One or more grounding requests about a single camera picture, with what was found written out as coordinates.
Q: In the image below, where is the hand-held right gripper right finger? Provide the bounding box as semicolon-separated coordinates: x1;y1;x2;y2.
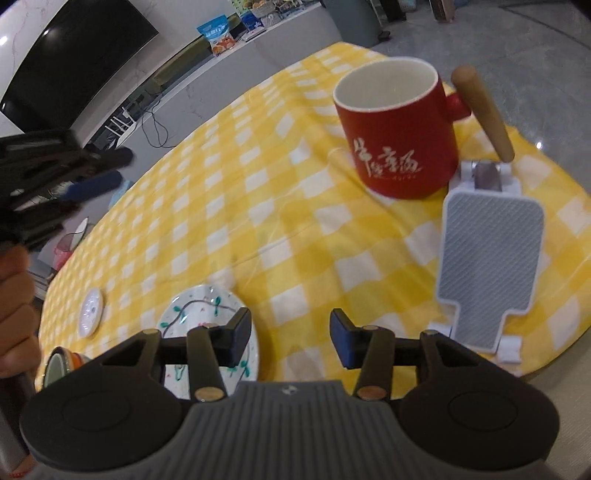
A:
329;308;467;401

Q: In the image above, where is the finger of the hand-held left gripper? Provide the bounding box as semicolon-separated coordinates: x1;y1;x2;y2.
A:
46;170;123;208
69;147;136;178

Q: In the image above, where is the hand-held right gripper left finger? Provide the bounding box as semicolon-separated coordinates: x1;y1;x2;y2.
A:
99;307;254;401

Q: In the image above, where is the white plate with green pattern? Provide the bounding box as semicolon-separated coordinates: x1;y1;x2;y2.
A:
157;284;259;401

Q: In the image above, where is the person's left hand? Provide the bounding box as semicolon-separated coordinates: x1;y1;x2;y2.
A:
0;244;38;380

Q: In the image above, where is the light blue plastic stool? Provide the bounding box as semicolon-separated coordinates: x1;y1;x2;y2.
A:
107;179;136;209

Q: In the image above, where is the white router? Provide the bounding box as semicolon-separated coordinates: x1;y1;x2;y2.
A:
104;104;136;140

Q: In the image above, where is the pink basket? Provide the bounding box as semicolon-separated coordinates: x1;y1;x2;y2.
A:
52;244;75;272

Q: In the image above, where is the black television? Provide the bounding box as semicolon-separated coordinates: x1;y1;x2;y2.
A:
0;0;160;134

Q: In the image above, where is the small white printed plate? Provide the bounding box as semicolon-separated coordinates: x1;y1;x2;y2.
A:
78;287;105;339

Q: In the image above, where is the yellow checkered tablecloth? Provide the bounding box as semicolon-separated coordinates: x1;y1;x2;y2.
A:
38;41;591;385

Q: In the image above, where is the white low cabinet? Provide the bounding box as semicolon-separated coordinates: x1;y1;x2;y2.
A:
83;0;343;155

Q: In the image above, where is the blue snack bag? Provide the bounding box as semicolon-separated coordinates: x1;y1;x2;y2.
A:
197;14;242;57

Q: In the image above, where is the white phone stand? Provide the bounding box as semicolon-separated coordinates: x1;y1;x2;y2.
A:
427;159;546;365

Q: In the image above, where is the brown ceramic bowl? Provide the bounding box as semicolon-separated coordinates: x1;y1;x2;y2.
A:
42;346;96;394

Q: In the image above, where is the pile of snack packets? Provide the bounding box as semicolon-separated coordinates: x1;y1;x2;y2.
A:
233;0;324;43

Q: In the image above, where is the grey trash bin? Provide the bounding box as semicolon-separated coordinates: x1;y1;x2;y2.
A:
321;0;382;47

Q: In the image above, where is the black cable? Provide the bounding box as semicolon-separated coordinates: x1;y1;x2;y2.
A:
140;107;180;149

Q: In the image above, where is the red mug with wooden handle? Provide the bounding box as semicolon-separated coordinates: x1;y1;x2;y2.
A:
333;56;516;200

